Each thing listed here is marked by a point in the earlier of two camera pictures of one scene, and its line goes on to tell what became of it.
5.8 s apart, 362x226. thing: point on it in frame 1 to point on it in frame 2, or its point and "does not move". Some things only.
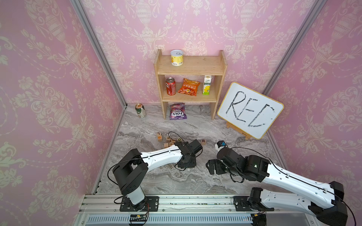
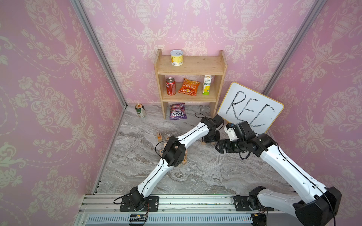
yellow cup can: [176, 57] does not move
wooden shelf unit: [192, 65] does not move
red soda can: [170, 84] does not move
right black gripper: [217, 163] to [227, 143]
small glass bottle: [140, 110] does not move
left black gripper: [183, 165] to [207, 140]
